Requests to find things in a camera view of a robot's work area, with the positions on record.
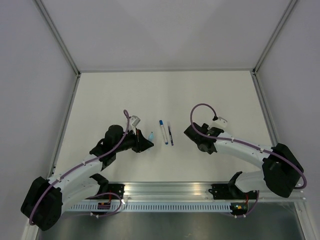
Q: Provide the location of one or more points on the right aluminium frame post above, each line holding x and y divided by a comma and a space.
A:
292, 4

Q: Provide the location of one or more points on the white slotted cable duct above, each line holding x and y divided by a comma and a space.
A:
167, 207

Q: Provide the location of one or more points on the aluminium mounting rail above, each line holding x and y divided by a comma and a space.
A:
172, 192

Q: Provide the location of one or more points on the aluminium frame post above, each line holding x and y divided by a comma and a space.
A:
292, 4
56, 35

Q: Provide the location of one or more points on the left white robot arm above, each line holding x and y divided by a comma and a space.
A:
48, 198

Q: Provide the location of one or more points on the purple ink pen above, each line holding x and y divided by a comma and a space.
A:
170, 136

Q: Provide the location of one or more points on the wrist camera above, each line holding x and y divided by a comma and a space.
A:
219, 122
133, 122

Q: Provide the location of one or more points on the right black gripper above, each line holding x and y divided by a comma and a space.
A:
205, 126

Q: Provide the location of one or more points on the left aluminium frame post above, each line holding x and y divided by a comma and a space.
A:
56, 35

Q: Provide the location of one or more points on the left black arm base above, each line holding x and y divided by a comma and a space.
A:
106, 187

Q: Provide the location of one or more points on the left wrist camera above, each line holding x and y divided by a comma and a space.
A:
133, 122

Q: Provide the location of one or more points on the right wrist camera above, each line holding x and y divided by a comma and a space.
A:
219, 122

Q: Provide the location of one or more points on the blue capped clear pen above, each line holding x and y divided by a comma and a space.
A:
163, 131

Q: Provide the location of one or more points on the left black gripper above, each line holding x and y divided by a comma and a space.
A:
141, 144

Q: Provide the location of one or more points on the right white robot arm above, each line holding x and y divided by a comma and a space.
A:
279, 170

